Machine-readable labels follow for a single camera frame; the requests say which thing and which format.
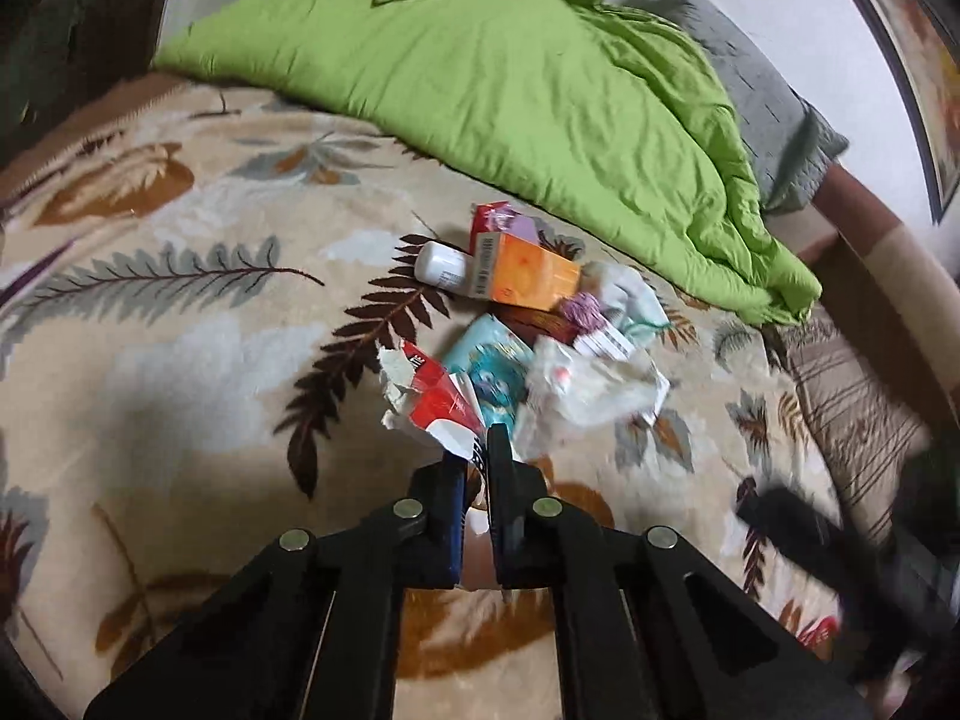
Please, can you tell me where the framed wall picture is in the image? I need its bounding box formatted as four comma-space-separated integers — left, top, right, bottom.
816, 0, 960, 226

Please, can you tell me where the striped brown pillow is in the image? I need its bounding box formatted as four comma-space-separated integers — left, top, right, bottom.
778, 306, 932, 542

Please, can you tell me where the green duvet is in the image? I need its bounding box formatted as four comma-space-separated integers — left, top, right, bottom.
152, 0, 824, 328

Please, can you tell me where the teal printed packet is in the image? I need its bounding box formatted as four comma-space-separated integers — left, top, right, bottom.
441, 313, 538, 437

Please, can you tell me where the orange cardboard box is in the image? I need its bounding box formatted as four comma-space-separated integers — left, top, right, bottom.
468, 230, 585, 313

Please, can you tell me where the crumpled clear plastic bag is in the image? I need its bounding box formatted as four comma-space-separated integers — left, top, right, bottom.
516, 336, 673, 460

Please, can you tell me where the white glove green cuff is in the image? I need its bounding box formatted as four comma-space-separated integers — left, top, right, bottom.
580, 262, 673, 350

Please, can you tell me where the leaf print blanket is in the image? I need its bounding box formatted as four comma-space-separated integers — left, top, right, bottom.
0, 75, 852, 720

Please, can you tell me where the brown upholstered headboard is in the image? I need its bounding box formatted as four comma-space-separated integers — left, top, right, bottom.
763, 163, 960, 410

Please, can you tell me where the white plastic bottle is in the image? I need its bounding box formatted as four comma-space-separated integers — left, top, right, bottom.
414, 239, 476, 290

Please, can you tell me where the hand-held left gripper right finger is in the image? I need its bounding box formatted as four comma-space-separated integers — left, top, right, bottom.
486, 424, 875, 720

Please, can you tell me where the purple white small box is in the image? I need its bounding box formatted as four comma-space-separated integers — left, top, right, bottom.
561, 294, 638, 360

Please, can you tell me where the brown flat box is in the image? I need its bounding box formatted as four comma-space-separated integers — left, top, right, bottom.
501, 303, 580, 350

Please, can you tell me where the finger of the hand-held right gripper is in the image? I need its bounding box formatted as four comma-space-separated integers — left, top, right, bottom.
736, 486, 853, 580

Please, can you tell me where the torn red white carton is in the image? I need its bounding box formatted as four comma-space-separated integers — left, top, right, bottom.
377, 340, 490, 467

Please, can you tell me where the grey quilted pillow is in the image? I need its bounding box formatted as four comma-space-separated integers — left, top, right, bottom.
651, 0, 851, 212

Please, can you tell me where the red printed cloth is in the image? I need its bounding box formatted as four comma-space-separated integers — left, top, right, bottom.
793, 613, 842, 655

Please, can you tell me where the red purple wrapper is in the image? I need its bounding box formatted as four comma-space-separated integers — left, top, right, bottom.
469, 200, 542, 250

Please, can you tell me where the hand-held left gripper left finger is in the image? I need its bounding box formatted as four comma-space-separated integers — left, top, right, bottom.
82, 454, 470, 720

